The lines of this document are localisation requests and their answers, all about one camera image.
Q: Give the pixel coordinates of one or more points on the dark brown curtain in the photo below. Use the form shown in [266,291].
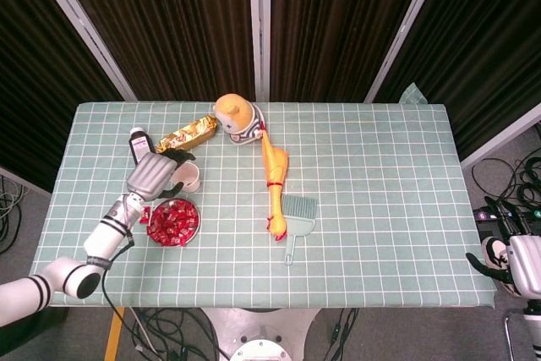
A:
[486,39]
[34,61]
[338,18]
[169,18]

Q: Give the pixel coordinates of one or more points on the orange plush toy striped shirt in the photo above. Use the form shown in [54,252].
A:
[236,111]

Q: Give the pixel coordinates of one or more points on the red candy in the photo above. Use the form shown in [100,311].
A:
[181,234]
[191,222]
[186,211]
[145,215]
[171,211]

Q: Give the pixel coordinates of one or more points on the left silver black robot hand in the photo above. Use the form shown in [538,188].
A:
[150,175]

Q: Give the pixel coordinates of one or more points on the green mini dustpan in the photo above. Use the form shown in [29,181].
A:
[298,225]

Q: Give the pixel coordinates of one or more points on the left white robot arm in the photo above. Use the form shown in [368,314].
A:
[103,240]

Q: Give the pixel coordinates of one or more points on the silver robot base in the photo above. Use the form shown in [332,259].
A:
[262,335]

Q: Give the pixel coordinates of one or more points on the green mini brush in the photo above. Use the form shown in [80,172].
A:
[300,204]

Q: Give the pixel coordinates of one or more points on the white paper cup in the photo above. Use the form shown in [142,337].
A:
[190,179]

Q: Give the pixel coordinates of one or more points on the white frame floor rail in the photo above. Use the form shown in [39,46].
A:
[25,182]
[498,140]

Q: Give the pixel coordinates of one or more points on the green checked tablecloth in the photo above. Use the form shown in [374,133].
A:
[380,209]

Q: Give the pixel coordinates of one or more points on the gold foil snack package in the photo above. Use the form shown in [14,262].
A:
[190,135]

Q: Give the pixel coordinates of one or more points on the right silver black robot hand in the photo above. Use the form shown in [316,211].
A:
[526,266]

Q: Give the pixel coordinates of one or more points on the metal chair leg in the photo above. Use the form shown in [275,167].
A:
[508,337]

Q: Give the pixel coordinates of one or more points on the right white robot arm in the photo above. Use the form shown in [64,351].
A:
[533,331]

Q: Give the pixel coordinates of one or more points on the white black sneaker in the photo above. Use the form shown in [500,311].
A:
[492,249]

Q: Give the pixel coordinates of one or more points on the orange rubber chicken toy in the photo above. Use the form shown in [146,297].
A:
[274,166]

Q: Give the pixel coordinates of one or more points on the brown medicine bottle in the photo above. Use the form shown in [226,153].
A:
[139,141]

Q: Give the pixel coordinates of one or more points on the white frame post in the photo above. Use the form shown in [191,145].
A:
[404,27]
[79,18]
[258,18]

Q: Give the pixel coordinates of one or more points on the round steel plate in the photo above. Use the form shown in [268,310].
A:
[188,243]

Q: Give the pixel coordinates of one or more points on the black power strip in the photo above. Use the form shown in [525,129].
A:
[486,214]

